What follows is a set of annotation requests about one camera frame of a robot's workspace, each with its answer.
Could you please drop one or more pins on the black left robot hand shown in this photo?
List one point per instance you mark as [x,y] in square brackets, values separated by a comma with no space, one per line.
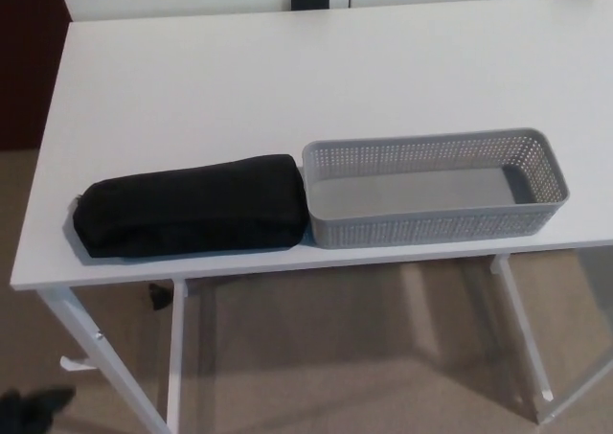
[33,407]

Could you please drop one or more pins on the black fabric pencil case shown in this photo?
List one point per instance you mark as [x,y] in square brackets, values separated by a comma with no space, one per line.
[191,204]

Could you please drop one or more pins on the small black floor object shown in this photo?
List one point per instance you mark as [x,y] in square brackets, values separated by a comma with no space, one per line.
[159,295]

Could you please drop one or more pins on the white table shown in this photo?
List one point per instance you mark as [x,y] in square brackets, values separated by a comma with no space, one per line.
[287,94]

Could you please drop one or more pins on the grey perforated plastic basket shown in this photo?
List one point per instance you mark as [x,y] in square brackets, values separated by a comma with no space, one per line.
[431,199]

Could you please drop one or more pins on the white metal table leg frame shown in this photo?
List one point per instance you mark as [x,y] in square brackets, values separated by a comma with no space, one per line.
[120,367]

